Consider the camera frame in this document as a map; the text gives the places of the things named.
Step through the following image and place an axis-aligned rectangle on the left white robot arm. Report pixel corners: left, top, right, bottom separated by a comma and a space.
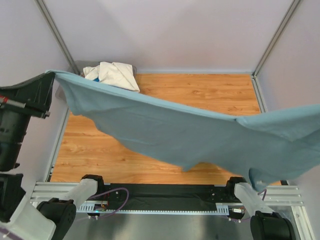
0, 71, 106, 240

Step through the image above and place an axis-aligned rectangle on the right aluminium corner post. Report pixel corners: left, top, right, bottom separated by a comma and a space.
252, 0, 303, 79

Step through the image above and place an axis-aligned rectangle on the grey-blue t shirt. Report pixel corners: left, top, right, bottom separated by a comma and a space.
54, 70, 320, 191

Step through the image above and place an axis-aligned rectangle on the white t shirt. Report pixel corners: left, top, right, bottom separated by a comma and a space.
82, 61, 141, 93

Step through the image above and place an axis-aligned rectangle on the grey slotted cable duct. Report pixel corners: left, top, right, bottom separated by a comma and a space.
74, 202, 230, 215

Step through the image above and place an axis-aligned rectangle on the aluminium rail frame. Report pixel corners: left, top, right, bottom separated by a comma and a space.
30, 182, 303, 206

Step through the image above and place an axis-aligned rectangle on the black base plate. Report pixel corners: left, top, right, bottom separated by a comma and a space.
94, 183, 240, 212

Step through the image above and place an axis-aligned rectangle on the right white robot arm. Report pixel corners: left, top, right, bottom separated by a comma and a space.
225, 176, 297, 240

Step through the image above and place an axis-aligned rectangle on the left aluminium corner post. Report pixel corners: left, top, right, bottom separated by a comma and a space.
34, 0, 80, 74

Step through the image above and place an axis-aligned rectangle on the aluminium corner post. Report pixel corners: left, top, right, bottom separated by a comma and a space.
252, 0, 303, 79
34, 0, 80, 74

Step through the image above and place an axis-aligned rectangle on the grey plastic bin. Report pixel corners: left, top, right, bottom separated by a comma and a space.
55, 60, 138, 101

